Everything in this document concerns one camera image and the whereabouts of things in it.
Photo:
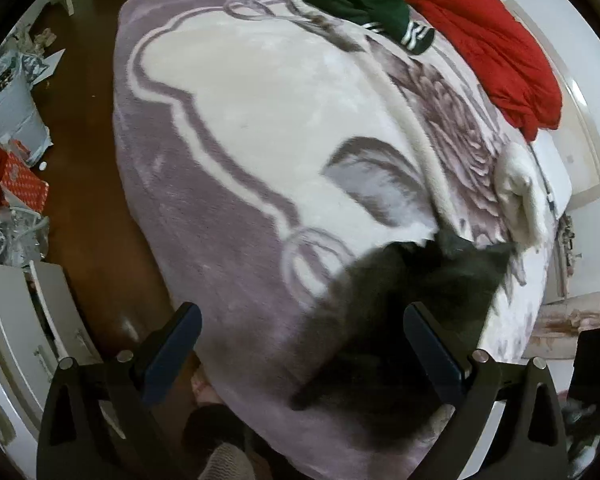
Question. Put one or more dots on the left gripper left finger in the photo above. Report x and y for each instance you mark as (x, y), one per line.
(97, 422)

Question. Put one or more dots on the black leather jacket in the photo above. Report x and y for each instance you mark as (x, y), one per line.
(387, 371)

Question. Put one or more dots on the folded white garment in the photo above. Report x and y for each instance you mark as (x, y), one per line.
(522, 197)

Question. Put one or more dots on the white plastic bag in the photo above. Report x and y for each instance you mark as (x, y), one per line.
(21, 125)

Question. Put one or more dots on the floral purple bed blanket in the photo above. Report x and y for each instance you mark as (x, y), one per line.
(300, 178)

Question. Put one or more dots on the pink floral curtain left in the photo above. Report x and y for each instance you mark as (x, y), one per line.
(557, 328)

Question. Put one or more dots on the red duvet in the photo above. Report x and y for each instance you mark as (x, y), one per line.
(508, 62)

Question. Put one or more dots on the beige bed headboard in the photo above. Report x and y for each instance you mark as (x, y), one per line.
(569, 156)

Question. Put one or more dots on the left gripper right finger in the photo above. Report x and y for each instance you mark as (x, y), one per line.
(530, 439)

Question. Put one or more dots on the white drawer unit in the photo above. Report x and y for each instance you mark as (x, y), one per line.
(39, 325)

